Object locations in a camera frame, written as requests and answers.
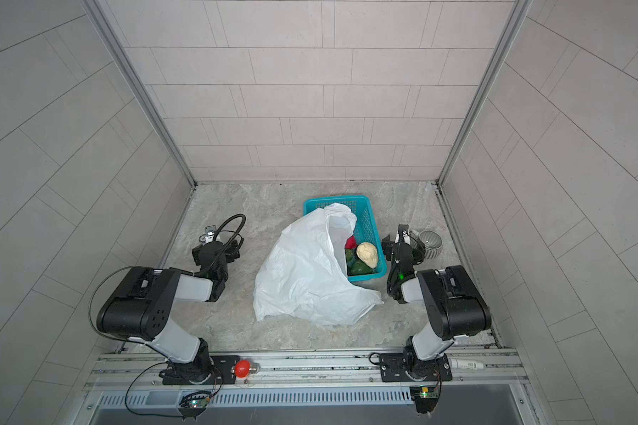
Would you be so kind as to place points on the beige potato-like fruit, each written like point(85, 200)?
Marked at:
point(368, 254)

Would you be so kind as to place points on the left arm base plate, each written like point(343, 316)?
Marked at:
point(214, 370)

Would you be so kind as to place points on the left green circuit board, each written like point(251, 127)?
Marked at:
point(193, 405)

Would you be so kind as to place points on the red dragon fruit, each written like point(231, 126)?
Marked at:
point(351, 243)

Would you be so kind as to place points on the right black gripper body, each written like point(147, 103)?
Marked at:
point(401, 250)

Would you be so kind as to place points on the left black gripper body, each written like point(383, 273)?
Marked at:
point(219, 250)

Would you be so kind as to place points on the right green circuit board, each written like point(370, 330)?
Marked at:
point(425, 398)

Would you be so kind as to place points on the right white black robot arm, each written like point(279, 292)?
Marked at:
point(453, 305)

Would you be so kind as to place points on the white plastic bag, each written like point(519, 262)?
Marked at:
point(305, 274)

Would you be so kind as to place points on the aluminium mounting rail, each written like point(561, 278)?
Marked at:
point(360, 368)

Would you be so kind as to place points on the green spotted fruit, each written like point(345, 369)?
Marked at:
point(359, 268)

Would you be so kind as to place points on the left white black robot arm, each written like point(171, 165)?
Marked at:
point(139, 310)

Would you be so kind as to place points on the red emergency stop button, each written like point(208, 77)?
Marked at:
point(244, 368)

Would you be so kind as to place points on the white vent grille strip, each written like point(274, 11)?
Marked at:
point(270, 397)

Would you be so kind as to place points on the green circuit board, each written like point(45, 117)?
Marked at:
point(425, 398)
point(193, 405)

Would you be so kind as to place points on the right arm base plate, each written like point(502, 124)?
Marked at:
point(407, 368)

